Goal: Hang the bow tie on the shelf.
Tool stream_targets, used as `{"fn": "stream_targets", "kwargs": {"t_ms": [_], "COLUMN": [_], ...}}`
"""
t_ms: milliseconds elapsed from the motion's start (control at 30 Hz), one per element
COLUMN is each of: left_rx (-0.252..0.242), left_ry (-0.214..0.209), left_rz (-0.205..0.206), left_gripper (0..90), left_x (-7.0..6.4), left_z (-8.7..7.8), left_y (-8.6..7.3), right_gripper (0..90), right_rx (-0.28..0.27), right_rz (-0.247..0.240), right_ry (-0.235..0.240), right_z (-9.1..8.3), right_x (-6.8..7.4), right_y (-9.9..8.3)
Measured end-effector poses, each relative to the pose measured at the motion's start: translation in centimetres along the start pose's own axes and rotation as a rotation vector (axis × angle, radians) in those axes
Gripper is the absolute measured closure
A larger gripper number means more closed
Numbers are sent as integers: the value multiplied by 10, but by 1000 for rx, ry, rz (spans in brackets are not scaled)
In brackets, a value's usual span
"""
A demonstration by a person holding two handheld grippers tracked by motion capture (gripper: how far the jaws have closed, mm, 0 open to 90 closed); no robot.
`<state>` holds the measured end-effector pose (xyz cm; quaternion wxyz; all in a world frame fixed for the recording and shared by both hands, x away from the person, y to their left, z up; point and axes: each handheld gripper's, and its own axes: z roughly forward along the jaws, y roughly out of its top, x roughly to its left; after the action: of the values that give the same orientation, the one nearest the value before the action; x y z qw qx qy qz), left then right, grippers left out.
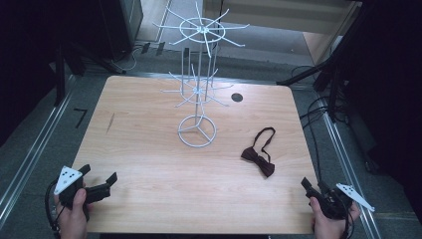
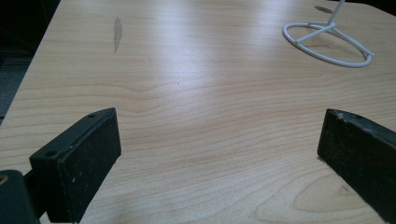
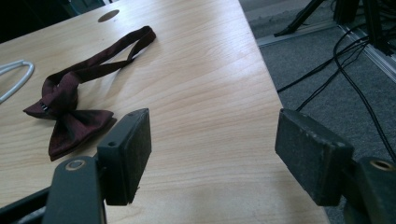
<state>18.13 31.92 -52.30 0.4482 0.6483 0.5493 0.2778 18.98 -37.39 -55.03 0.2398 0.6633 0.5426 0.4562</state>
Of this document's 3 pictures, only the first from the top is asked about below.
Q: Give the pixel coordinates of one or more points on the dark red bow tie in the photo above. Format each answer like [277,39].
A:
[262,164]

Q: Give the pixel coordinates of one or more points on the black metal stand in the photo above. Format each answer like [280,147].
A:
[333,99]
[60,76]

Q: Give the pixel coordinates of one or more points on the metal floor rail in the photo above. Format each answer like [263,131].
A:
[33,156]
[345,166]

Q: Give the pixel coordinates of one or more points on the person's right hand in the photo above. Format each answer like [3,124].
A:
[328,227]

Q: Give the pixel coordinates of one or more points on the dark cabinet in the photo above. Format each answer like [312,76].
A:
[119,23]

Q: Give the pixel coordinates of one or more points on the small black block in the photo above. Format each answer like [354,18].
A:
[160,48]
[145,47]

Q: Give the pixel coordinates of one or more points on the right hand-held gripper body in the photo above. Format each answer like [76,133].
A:
[335,202]

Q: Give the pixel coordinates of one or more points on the light wooden board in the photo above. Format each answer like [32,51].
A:
[282,16]

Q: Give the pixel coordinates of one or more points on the person's left hand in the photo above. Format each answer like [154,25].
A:
[74,219]

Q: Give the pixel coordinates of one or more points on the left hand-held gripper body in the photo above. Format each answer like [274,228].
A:
[68,181]

